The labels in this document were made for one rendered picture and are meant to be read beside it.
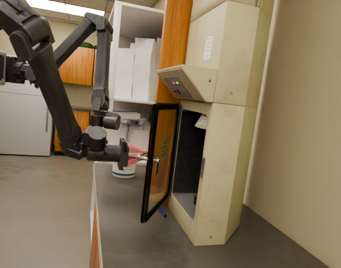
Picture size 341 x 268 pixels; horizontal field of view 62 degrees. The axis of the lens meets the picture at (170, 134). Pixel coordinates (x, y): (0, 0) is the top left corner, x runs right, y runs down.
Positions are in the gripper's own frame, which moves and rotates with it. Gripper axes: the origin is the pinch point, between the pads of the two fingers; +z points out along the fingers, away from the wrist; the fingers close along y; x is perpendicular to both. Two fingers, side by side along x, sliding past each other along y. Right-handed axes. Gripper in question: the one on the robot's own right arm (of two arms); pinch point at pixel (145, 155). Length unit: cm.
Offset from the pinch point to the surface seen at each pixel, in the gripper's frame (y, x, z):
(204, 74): 29.0, -16.1, 11.9
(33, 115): -42, 471, -115
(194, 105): 19.2, 0.0, 15.9
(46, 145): -96, 472, -90
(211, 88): 25.1, -16.0, 14.7
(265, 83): 32, 22, 59
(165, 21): 51, 21, 7
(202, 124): 13.0, -4.6, 18.0
